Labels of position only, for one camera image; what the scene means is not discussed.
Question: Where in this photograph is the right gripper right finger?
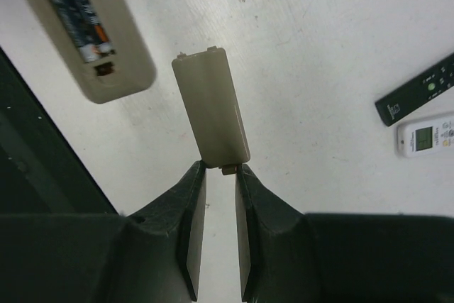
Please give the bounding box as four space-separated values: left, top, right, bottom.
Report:
236 165 453 302

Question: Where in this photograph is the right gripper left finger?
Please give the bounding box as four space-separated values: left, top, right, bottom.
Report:
1 161 206 302

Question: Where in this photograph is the beige white remote control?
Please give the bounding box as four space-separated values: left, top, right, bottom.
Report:
26 0 156 104

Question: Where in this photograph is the black AAA battery orange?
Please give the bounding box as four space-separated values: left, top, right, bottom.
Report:
74 0 114 55

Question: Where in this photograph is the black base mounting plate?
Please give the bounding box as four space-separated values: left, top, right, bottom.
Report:
1 52 116 214

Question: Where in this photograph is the small white remote control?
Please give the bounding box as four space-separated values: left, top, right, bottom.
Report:
397 112 453 158

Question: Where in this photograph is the black AAA battery crossing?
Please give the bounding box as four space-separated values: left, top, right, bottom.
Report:
50 0 99 63

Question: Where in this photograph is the beige battery cover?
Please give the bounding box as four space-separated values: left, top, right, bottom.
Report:
172 46 250 175

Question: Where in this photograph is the black remote control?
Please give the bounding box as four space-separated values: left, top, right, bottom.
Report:
375 54 453 126

